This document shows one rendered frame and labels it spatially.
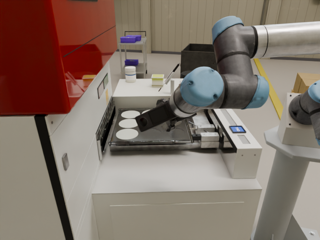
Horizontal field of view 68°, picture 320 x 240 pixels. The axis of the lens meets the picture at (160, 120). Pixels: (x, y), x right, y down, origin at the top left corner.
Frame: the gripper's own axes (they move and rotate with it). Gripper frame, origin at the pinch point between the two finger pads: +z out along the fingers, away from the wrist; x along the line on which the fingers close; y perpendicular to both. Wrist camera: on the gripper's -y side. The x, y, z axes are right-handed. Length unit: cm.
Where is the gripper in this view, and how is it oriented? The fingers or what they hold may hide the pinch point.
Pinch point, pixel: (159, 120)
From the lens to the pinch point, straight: 78.8
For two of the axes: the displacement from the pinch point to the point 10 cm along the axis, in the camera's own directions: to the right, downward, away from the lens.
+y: 9.2, -3.2, 2.5
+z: -2.0, 1.8, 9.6
